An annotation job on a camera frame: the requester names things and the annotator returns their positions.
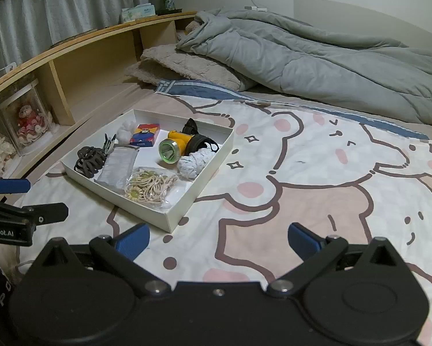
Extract colourful small card box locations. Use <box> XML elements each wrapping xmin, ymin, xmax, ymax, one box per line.
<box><xmin>129</xmin><ymin>123</ymin><xmax>161</xmax><ymax>148</ymax></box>

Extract cartoon printed blanket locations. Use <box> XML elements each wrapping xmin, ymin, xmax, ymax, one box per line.
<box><xmin>17</xmin><ymin>79</ymin><xmax>432</xmax><ymax>346</ymax></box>

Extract beige bed sheet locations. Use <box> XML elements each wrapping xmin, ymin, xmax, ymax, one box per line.
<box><xmin>7</xmin><ymin>79</ymin><xmax>432</xmax><ymax>202</ymax></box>

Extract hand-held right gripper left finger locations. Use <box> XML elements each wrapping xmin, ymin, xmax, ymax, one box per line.
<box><xmin>39</xmin><ymin>223</ymin><xmax>171</xmax><ymax>298</ymax></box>

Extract tissue box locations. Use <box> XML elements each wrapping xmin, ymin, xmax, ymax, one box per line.
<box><xmin>120</xmin><ymin>4</ymin><xmax>156</xmax><ymax>24</ymax></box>

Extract grey curtain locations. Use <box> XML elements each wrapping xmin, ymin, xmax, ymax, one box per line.
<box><xmin>0</xmin><ymin>0</ymin><xmax>149</xmax><ymax>83</ymax></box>

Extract white cloth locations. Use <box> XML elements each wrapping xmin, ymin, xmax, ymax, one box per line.
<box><xmin>177</xmin><ymin>148</ymin><xmax>216</xmax><ymax>181</ymax></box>

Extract white cardboard box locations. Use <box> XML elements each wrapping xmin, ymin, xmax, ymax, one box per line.
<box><xmin>61</xmin><ymin>108</ymin><xmax>235</xmax><ymax>233</ymax></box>

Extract grey duvet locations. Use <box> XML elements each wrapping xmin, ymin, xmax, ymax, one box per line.
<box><xmin>175</xmin><ymin>6</ymin><xmax>432</xmax><ymax>132</ymax></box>

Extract white cotton wad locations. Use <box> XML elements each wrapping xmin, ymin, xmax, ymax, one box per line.
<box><xmin>115</xmin><ymin>118</ymin><xmax>136</xmax><ymax>142</ymax></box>

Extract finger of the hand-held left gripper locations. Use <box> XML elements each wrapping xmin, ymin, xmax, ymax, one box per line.
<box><xmin>0</xmin><ymin>203</ymin><xmax>69</xmax><ymax>228</ymax></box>
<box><xmin>0</xmin><ymin>175</ymin><xmax>31</xmax><ymax>202</ymax></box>

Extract yellow headlamp with black strap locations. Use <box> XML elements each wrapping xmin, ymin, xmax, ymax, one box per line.
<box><xmin>158</xmin><ymin>118</ymin><xmax>220</xmax><ymax>164</ymax></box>

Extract brown hair claw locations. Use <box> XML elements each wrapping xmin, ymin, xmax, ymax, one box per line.
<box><xmin>73</xmin><ymin>146</ymin><xmax>108</xmax><ymax>178</ymax></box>

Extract clear doll display case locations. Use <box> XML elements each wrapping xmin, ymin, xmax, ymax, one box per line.
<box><xmin>0</xmin><ymin>77</ymin><xmax>56</xmax><ymax>174</ymax></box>

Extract wooden headboard shelf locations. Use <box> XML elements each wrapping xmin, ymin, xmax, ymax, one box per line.
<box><xmin>0</xmin><ymin>10</ymin><xmax>198</xmax><ymax>202</ymax></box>

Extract doll in red dress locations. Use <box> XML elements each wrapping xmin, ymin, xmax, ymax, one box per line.
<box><xmin>16</xmin><ymin>104</ymin><xmax>48</xmax><ymax>145</ymax></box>

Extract brown plush toy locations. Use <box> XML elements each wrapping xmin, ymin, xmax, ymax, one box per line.
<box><xmin>184</xmin><ymin>20</ymin><xmax>204</xmax><ymax>38</ymax></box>

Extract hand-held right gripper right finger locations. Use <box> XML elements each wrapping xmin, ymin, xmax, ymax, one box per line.
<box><xmin>266</xmin><ymin>222</ymin><xmax>400</xmax><ymax>298</ymax></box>

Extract beige fluffy blanket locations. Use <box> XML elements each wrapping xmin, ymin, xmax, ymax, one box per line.
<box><xmin>126</xmin><ymin>45</ymin><xmax>258</xmax><ymax>92</ymax></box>

